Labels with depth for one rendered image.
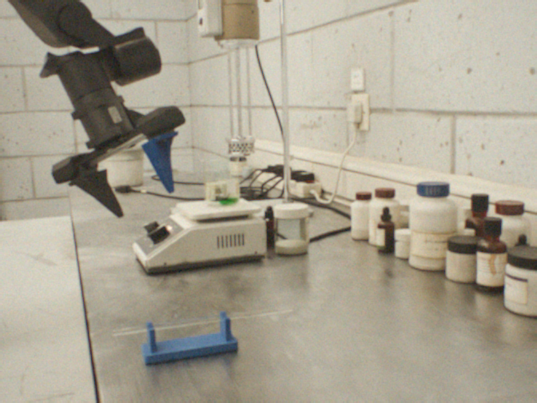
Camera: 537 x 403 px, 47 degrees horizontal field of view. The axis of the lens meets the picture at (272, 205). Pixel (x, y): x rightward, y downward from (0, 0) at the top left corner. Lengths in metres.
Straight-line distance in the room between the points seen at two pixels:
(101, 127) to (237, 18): 0.64
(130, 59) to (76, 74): 0.07
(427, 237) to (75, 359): 0.53
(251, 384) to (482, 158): 0.68
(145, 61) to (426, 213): 0.46
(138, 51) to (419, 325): 0.50
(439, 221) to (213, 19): 0.69
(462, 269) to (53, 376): 0.55
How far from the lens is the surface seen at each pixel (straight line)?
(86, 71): 0.83
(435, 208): 0.96
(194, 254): 1.00
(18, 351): 0.76
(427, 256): 0.97
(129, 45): 0.87
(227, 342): 0.68
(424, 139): 1.30
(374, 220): 1.11
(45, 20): 0.82
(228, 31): 1.39
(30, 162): 3.42
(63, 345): 0.75
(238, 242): 1.01
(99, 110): 0.82
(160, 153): 0.80
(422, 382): 0.62
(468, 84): 1.18
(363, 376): 0.63
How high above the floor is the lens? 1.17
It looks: 10 degrees down
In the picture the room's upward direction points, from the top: 2 degrees counter-clockwise
